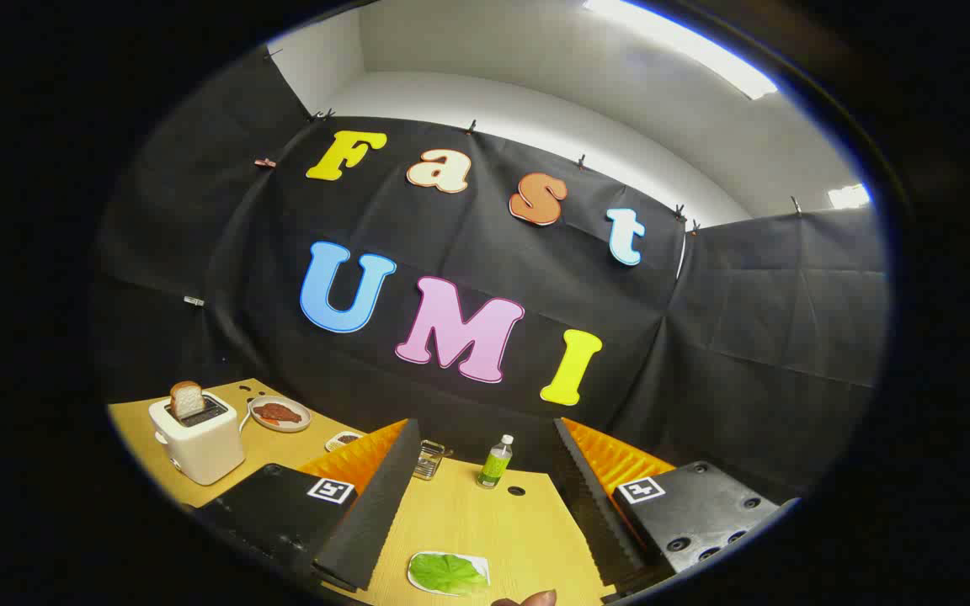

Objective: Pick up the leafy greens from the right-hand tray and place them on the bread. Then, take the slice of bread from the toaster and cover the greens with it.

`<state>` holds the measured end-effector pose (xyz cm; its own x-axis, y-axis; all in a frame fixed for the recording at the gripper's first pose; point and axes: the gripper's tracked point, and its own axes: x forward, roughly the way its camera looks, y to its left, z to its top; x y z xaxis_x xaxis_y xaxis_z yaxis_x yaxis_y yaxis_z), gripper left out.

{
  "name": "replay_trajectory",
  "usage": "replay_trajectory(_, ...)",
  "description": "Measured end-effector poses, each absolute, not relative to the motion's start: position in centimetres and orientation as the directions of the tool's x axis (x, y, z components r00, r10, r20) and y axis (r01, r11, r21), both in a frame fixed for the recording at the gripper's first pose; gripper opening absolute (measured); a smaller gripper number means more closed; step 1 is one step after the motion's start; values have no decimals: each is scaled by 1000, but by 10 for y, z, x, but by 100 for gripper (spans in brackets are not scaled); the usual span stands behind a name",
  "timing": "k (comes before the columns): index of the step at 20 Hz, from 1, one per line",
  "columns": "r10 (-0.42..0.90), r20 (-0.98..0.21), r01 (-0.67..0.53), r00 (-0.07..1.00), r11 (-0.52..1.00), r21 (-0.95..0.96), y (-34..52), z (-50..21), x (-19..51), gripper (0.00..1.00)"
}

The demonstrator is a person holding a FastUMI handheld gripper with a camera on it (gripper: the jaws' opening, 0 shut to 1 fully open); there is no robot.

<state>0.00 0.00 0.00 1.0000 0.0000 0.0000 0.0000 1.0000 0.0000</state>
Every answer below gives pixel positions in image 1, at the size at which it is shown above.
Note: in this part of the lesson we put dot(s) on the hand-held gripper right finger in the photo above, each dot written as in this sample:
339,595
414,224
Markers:
586,505

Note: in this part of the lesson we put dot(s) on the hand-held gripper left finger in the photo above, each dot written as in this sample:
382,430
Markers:
367,513

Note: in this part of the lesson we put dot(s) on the green lettuce leaf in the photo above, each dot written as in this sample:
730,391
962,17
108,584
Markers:
447,574

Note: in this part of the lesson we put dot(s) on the bread slice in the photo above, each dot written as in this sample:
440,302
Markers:
187,400

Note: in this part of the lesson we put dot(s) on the white divided dish of beans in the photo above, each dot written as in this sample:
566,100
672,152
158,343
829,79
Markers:
343,440

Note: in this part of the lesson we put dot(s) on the green drink bottle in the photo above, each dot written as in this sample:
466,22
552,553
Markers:
493,465

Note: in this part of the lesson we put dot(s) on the round beige plate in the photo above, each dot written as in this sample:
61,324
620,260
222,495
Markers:
300,419

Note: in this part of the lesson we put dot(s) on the white flat plate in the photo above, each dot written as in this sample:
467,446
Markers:
477,561

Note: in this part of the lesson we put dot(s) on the red-brown meat slice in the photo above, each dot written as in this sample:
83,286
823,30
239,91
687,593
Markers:
276,412

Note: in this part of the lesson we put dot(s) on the white toaster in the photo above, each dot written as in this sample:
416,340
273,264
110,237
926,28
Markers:
199,450

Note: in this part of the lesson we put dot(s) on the black backdrop cloth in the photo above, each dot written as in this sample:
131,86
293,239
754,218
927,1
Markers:
451,252

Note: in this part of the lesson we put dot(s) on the small ceiling light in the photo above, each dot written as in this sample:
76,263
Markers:
847,196

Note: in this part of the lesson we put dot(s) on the long ceiling light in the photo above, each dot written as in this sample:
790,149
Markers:
679,46

